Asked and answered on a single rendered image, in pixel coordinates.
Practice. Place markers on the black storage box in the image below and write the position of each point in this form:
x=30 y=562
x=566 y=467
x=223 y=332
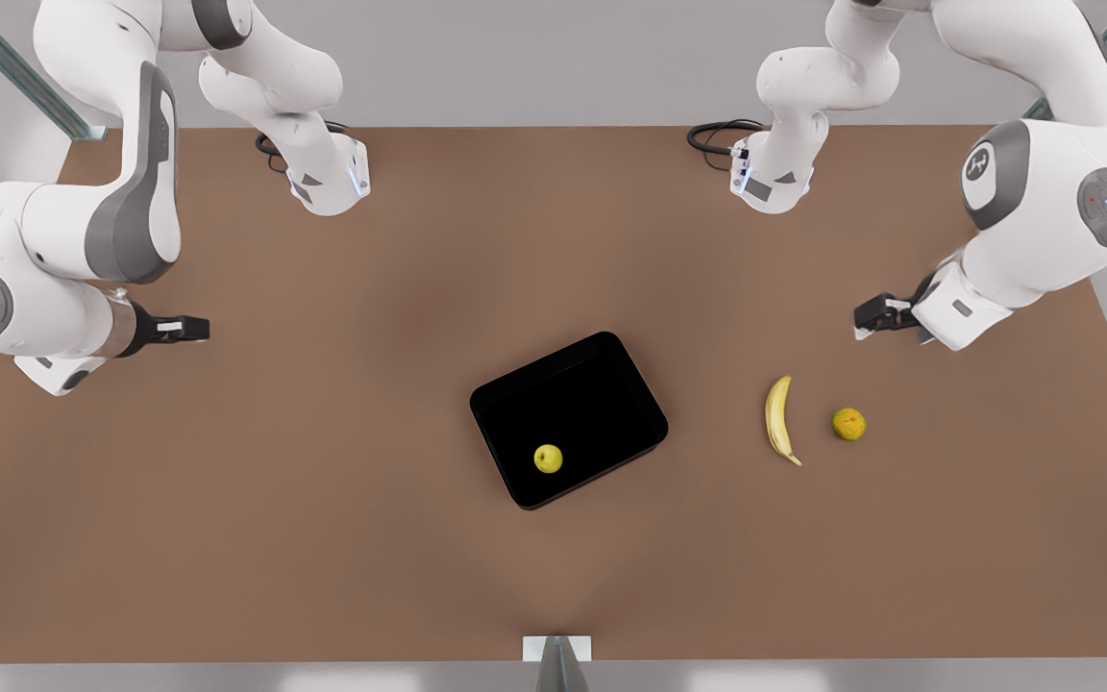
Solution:
x=568 y=419

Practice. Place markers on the yellow banana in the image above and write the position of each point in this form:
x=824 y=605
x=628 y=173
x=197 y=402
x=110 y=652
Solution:
x=778 y=419

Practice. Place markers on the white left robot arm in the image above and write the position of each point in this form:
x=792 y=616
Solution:
x=1053 y=183

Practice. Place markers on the yellow orange fruit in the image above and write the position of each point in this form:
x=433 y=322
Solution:
x=848 y=424

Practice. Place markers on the yellow-green apple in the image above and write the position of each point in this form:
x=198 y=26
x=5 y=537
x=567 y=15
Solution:
x=548 y=458

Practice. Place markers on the silver frame post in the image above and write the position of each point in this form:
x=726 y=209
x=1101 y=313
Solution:
x=558 y=668
x=1106 y=43
x=25 y=72

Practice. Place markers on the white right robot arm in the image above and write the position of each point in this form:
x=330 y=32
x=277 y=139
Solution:
x=121 y=211

